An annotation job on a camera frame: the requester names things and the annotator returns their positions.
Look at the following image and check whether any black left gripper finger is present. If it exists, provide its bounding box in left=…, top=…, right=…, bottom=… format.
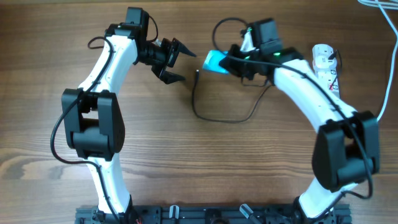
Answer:
left=172, top=38, right=197, bottom=57
left=160, top=71, right=185, bottom=85

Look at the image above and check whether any Galaxy S25 smartphone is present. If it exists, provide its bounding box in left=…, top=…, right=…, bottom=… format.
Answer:
left=202, top=50, right=229, bottom=74

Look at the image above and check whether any black USB charging cable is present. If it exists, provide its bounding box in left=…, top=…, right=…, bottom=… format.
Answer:
left=191, top=49, right=343, bottom=124

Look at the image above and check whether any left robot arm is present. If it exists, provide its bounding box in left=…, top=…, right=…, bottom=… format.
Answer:
left=50, top=7, right=194, bottom=223

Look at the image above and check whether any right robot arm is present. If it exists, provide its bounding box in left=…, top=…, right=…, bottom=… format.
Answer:
left=220, top=18, right=380, bottom=223

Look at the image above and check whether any white USB charger plug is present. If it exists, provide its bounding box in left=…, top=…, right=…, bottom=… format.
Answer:
left=312, top=55, right=337, bottom=72

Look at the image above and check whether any white power strip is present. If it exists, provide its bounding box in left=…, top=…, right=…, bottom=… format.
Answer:
left=312, top=44, right=340, bottom=98

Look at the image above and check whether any white power strip cord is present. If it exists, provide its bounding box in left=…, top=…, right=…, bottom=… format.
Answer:
left=357, top=0, right=398, bottom=123

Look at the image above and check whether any black right camera cable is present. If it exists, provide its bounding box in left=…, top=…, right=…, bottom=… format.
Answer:
left=211, top=17, right=374, bottom=215

